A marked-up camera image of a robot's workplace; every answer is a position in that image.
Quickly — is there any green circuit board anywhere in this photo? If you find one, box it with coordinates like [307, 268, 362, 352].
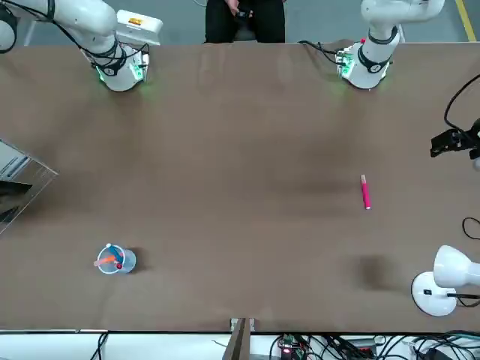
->
[275, 333, 305, 357]

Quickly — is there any black desk cable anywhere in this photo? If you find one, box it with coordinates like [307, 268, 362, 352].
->
[96, 331, 110, 360]

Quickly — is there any white desk lamp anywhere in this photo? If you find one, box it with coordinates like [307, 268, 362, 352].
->
[411, 244, 480, 317]

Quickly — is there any clear plastic pen cup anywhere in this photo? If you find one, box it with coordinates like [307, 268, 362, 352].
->
[93, 242, 138, 275]

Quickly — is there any black power strip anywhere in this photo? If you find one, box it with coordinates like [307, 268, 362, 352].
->
[337, 337, 378, 356]

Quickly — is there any white control box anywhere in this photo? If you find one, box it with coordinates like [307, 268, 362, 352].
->
[115, 9, 165, 47]

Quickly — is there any blue pen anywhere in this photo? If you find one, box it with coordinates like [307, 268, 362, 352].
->
[106, 243, 126, 263]

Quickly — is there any brown table divider beam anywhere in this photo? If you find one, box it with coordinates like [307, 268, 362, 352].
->
[229, 317, 257, 360]

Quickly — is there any black lamp cable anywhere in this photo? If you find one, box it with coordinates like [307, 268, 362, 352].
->
[461, 217, 480, 240]

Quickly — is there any black base cable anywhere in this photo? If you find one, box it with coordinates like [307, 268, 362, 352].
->
[118, 40, 151, 71]
[298, 40, 342, 65]

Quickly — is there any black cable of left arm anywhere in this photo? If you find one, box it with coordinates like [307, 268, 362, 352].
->
[444, 73, 480, 132]

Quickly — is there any person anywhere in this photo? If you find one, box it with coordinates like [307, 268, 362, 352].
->
[205, 0, 287, 44]

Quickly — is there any white book with blue print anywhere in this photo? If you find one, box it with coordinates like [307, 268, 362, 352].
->
[0, 142, 31, 181]

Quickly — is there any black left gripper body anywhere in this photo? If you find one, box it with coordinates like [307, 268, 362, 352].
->
[468, 118, 480, 152]

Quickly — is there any pink marker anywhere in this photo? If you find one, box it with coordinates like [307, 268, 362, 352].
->
[360, 174, 373, 211]

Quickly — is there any clear acrylic storage rack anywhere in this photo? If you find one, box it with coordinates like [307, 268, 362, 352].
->
[0, 138, 60, 236]

